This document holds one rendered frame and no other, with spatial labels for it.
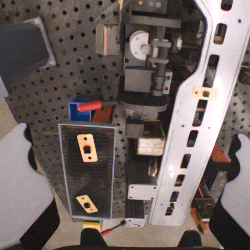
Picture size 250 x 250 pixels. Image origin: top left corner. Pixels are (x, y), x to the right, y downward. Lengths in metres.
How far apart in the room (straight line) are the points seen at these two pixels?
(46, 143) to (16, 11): 0.66
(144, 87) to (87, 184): 0.33
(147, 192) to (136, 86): 0.39
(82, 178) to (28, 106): 0.59
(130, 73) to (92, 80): 0.51
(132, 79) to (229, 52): 0.33
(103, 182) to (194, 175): 0.39
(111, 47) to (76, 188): 0.41
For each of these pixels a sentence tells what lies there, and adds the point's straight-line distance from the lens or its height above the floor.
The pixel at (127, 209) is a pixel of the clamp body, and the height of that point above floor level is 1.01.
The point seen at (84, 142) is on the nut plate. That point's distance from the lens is 0.48.
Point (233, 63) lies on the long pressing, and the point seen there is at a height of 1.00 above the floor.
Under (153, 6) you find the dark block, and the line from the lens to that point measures 0.43.
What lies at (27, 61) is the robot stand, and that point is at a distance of 0.72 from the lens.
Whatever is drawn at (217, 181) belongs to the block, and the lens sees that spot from 0.84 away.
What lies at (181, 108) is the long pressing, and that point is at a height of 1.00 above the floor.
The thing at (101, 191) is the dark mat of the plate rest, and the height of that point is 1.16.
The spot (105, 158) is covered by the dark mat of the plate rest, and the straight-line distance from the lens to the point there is 0.51.
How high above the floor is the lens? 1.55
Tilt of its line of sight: 61 degrees down
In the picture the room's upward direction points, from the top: 179 degrees counter-clockwise
